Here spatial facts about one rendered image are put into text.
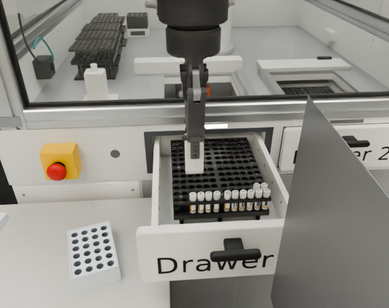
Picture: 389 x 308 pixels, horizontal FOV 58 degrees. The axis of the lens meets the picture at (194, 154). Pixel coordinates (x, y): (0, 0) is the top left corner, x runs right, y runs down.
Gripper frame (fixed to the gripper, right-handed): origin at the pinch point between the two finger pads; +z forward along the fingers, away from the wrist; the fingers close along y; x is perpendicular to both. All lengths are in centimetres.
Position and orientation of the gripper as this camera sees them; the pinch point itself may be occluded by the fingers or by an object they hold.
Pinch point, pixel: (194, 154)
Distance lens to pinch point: 57.5
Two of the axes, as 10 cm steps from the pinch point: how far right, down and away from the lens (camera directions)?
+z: 0.1, 8.6, 5.1
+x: 10.0, -0.4, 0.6
